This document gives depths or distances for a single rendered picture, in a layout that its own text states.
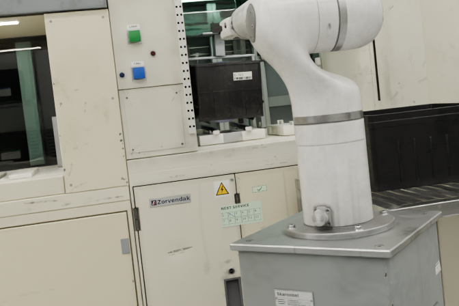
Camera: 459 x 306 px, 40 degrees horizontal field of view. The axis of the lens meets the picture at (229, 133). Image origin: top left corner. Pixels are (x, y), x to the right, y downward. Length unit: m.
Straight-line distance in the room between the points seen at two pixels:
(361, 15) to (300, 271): 0.43
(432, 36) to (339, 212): 1.03
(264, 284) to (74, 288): 0.82
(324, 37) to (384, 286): 0.40
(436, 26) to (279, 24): 1.03
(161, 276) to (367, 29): 0.98
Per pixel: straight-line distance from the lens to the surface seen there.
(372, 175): 1.45
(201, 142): 1.94
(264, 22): 1.02
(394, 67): 1.86
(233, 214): 1.77
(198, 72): 1.93
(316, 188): 1.06
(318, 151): 1.04
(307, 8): 1.03
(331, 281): 1.00
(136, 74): 1.71
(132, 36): 1.72
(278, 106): 2.72
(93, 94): 1.72
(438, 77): 1.98
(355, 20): 1.06
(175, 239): 1.76
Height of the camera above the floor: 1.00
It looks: 3 degrees down
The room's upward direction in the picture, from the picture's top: 6 degrees counter-clockwise
